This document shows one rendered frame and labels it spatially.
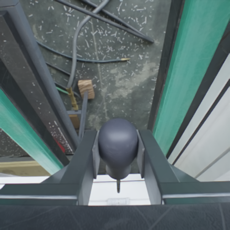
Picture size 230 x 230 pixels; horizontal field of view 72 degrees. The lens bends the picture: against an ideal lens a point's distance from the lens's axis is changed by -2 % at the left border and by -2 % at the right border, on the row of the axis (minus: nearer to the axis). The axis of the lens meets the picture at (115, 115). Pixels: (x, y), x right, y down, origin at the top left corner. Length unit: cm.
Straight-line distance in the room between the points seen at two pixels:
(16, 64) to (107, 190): 42
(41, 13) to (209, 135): 103
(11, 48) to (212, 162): 51
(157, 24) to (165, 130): 91
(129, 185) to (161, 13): 92
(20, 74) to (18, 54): 7
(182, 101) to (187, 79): 3
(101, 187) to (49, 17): 94
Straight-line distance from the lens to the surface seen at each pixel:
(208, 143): 25
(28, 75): 57
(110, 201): 41
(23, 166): 112
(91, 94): 133
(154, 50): 118
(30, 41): 53
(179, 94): 19
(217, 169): 24
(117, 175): 18
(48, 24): 113
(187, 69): 17
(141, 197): 42
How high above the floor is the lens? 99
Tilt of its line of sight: 38 degrees down
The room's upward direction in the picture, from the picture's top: 178 degrees clockwise
